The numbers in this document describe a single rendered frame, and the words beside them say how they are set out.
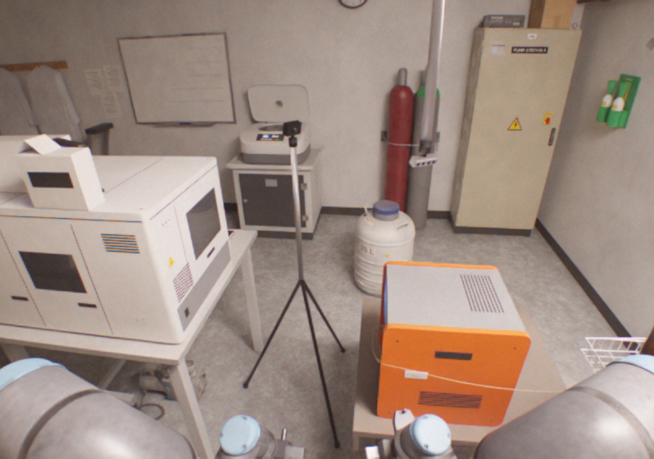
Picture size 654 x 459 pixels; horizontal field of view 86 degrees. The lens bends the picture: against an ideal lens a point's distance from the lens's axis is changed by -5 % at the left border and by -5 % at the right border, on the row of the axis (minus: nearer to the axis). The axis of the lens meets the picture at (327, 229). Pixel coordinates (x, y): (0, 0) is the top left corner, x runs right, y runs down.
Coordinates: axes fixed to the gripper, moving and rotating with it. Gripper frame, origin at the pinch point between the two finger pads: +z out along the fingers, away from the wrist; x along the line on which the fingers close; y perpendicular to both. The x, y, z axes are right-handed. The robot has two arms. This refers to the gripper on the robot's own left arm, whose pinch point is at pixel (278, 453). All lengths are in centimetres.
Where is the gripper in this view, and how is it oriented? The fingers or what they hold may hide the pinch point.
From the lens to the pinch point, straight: 131.8
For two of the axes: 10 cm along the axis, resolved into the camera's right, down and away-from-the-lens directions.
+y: 1.1, -7.8, 6.1
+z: 1.9, 6.2, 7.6
